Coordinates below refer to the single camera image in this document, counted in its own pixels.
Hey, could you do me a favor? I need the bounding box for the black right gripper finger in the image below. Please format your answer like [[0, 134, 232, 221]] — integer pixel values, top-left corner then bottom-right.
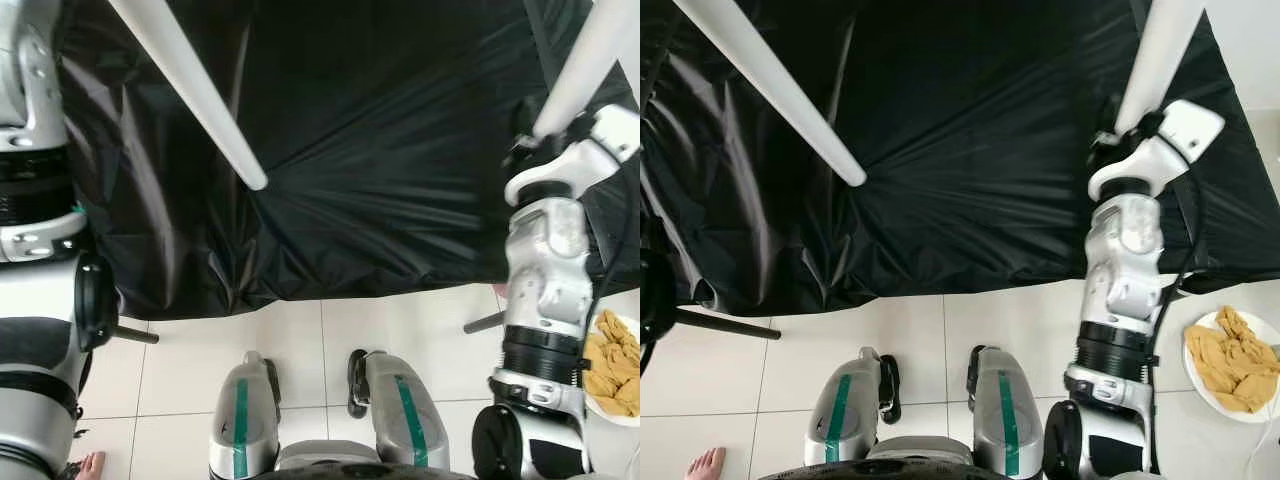
[[510, 98, 541, 151], [1097, 92, 1123, 146]]

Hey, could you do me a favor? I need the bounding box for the white plastic table leg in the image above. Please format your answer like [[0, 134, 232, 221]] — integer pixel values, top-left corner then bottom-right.
[[533, 0, 641, 141], [106, 0, 270, 192], [1113, 0, 1208, 136], [672, 0, 869, 189]]

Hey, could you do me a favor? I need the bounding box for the black cloth table cover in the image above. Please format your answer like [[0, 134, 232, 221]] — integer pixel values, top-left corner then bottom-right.
[[640, 0, 1280, 319], [55, 0, 641, 321]]

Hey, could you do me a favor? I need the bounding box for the white plate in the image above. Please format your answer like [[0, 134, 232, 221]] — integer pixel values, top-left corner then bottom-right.
[[583, 310, 641, 429], [1182, 310, 1280, 425]]

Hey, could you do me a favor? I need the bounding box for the silver right robot leg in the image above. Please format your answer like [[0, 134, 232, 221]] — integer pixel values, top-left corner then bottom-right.
[[347, 349, 453, 469], [965, 345, 1047, 477]]

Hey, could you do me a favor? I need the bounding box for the silver robot leg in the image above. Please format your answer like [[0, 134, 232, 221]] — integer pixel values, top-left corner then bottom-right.
[[965, 345, 1047, 477], [347, 349, 453, 469], [803, 346, 903, 466], [208, 350, 283, 479]]

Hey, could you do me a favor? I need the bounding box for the black robot torso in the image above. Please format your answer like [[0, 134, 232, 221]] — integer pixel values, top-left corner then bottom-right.
[[760, 458, 1046, 480], [255, 458, 479, 480]]

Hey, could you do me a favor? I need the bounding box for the silver left robot leg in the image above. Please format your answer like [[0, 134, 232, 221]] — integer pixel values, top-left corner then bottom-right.
[[803, 346, 903, 466], [208, 350, 283, 479]]

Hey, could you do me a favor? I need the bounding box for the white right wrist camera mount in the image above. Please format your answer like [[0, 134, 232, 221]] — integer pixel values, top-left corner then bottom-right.
[[503, 103, 641, 208], [1087, 98, 1227, 201]]

